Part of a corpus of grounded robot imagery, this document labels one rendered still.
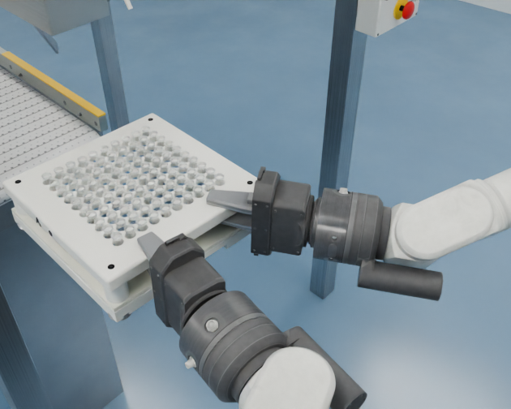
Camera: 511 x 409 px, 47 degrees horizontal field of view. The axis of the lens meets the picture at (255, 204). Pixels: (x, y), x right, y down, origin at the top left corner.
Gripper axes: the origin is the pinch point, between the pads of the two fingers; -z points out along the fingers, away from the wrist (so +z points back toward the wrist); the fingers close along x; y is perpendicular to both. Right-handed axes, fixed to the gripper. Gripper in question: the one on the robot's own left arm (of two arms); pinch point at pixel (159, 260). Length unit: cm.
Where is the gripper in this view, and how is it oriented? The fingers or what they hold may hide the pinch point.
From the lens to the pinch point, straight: 68.9
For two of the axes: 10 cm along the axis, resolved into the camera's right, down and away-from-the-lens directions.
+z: 6.2, 5.4, -5.7
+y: 7.9, -4.0, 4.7
